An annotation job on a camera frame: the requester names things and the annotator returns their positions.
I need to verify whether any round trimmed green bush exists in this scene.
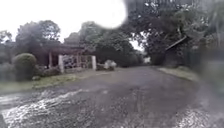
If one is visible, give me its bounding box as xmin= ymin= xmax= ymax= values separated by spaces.
xmin=12 ymin=52 xmax=38 ymax=82

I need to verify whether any grey asphalt road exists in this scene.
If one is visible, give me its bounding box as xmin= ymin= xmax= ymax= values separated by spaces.
xmin=0 ymin=65 xmax=224 ymax=128

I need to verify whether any building with white pillars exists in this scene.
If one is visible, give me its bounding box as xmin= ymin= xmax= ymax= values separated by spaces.
xmin=33 ymin=41 xmax=98 ymax=74

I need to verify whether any row of trees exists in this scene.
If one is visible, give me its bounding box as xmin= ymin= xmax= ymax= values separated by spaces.
xmin=0 ymin=19 xmax=145 ymax=68

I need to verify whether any pale vehicle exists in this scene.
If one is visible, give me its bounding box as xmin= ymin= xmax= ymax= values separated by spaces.
xmin=103 ymin=59 xmax=118 ymax=71

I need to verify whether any dark shed with sloped roof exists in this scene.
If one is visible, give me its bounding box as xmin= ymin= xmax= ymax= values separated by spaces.
xmin=162 ymin=35 xmax=194 ymax=69

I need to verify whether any grass verge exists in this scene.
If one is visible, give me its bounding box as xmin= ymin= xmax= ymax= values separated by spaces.
xmin=0 ymin=68 xmax=111 ymax=94
xmin=157 ymin=65 xmax=201 ymax=82

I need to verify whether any large dark tree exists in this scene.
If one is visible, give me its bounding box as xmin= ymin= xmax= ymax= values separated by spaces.
xmin=121 ymin=0 xmax=224 ymax=68

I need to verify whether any low green bush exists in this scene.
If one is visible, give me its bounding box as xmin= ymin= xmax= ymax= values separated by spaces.
xmin=32 ymin=65 xmax=62 ymax=79

